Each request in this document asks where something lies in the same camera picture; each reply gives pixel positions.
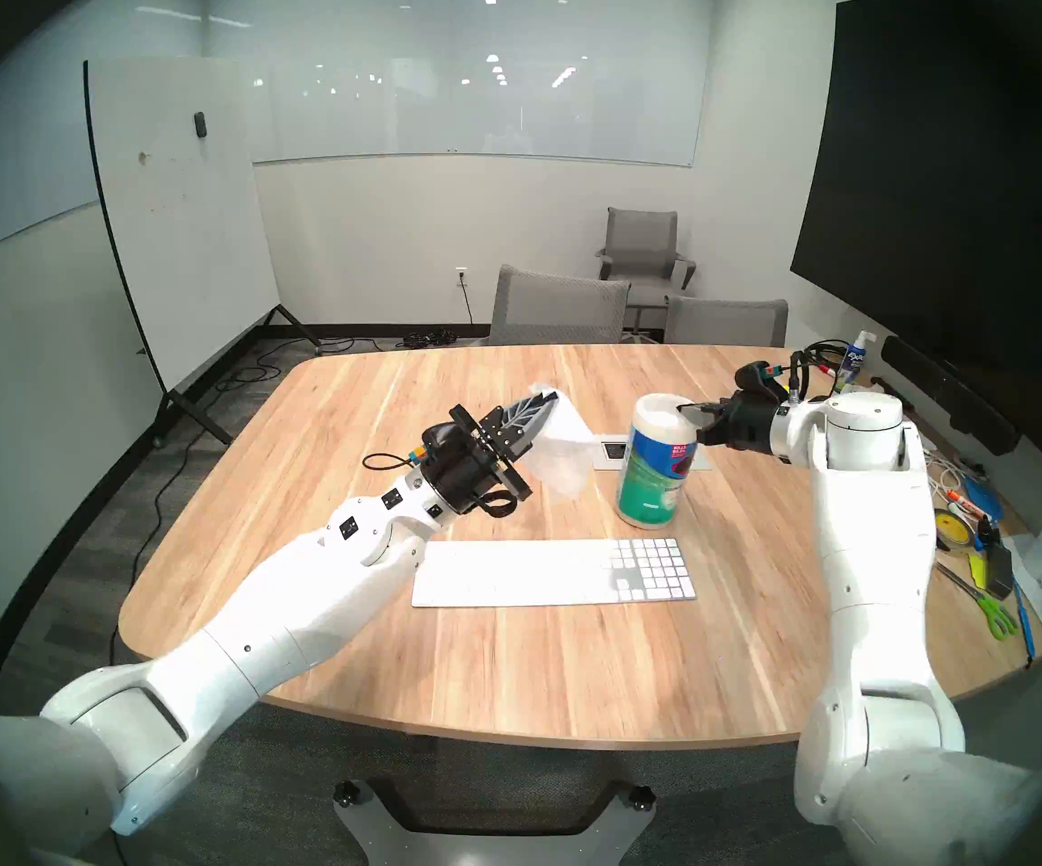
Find wide grey mesh chair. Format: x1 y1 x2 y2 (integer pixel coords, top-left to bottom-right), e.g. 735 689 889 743
488 264 632 346

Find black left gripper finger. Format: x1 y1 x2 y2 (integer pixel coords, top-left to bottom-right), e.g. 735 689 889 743
482 391 559 433
496 395 562 456

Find black video bar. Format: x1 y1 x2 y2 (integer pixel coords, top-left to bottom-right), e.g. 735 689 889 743
881 335 1022 456

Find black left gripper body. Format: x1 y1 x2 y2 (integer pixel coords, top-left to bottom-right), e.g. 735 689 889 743
431 405 534 520

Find table power outlet panel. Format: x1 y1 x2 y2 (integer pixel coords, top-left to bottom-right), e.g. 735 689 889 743
593 433 713 471

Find mobile whiteboard on stand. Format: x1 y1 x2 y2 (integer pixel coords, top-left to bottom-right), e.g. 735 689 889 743
83 57 325 447

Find glass wall whiteboard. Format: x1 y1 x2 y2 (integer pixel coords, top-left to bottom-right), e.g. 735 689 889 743
205 0 709 169

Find blue pen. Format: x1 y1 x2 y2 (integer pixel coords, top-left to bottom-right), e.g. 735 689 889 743
1012 585 1036 662

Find green scissors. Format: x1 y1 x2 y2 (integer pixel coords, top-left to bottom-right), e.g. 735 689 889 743
976 589 1022 641

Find whiteboard cleaner spray bottle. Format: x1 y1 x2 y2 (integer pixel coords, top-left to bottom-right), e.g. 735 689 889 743
833 330 878 393

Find low grey mesh chair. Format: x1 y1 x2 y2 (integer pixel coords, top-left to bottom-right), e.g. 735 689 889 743
663 296 790 348

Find black wall screen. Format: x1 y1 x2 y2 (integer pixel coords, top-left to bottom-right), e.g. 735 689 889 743
790 0 1042 441

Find white disinfecting wipe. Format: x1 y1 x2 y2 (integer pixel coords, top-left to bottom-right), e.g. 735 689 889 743
521 382 596 497

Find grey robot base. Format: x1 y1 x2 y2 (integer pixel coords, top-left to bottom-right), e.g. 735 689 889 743
333 778 657 866

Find grey armrest chair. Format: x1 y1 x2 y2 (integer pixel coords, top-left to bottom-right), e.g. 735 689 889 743
595 207 698 333

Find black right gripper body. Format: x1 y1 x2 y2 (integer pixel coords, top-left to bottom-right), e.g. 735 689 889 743
717 388 790 453

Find written-on wall whiteboard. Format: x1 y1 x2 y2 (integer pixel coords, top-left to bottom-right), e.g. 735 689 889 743
0 0 211 277

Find white keyboard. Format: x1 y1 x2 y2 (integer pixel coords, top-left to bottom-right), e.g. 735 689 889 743
411 538 698 609

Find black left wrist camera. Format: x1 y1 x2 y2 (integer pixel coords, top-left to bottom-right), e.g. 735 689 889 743
420 422 477 466

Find disinfecting wipes canister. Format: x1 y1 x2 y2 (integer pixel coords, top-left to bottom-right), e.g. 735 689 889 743
618 393 698 530

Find black and yellow box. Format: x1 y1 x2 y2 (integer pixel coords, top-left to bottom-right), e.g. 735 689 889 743
967 544 1018 594

